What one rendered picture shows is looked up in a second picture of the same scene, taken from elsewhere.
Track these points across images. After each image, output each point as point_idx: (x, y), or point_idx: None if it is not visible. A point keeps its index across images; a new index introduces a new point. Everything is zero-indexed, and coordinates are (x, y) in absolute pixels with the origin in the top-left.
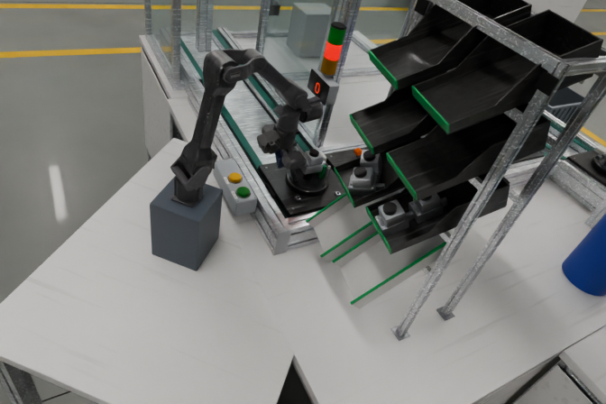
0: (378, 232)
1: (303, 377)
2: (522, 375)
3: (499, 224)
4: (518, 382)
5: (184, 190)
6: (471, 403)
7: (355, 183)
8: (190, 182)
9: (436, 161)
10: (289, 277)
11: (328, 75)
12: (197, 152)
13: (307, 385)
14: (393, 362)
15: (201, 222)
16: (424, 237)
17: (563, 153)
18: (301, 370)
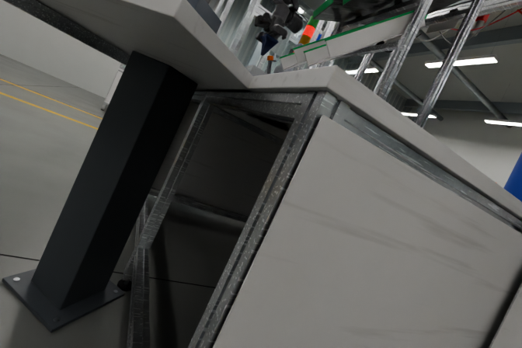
0: None
1: (260, 81)
2: (513, 210)
3: (455, 36)
4: (502, 253)
5: None
6: (471, 165)
7: None
8: None
9: None
10: None
11: (303, 44)
12: None
13: (266, 79)
14: None
15: (202, 1)
16: None
17: None
18: (260, 76)
